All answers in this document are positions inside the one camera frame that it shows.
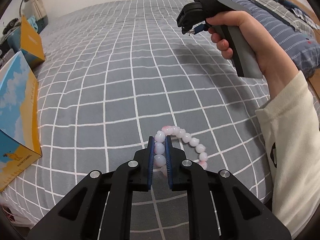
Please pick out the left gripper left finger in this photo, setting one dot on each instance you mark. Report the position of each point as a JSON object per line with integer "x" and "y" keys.
{"x": 99, "y": 206}

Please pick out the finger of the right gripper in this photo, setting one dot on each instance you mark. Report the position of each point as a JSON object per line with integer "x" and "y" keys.
{"x": 199, "y": 28}

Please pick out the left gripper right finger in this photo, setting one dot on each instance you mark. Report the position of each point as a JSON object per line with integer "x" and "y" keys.
{"x": 219, "y": 205}

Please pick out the white pearl bead cluster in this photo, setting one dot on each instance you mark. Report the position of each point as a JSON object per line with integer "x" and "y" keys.
{"x": 191, "y": 32}

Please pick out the cream sleeved right forearm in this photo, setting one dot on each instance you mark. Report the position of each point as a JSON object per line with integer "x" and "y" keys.
{"x": 290, "y": 127}

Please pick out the right hand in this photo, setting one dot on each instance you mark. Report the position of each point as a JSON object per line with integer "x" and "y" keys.
{"x": 274, "y": 63}

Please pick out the grey checked folded blanket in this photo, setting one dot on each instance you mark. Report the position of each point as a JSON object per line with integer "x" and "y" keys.
{"x": 290, "y": 14}

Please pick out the grey checked bed sheet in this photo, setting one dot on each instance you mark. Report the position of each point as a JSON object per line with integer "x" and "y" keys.
{"x": 115, "y": 74}

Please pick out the blue yellow cardboard shoebox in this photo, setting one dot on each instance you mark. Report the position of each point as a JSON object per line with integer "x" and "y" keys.
{"x": 20, "y": 144}

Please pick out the blue striped pillow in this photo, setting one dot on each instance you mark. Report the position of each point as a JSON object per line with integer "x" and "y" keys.
{"x": 303, "y": 50}

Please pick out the light blue cloth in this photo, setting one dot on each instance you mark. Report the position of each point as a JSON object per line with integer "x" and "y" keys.
{"x": 32, "y": 21}

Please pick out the teal suitcase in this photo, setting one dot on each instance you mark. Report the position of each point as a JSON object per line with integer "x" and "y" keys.
{"x": 11, "y": 38}

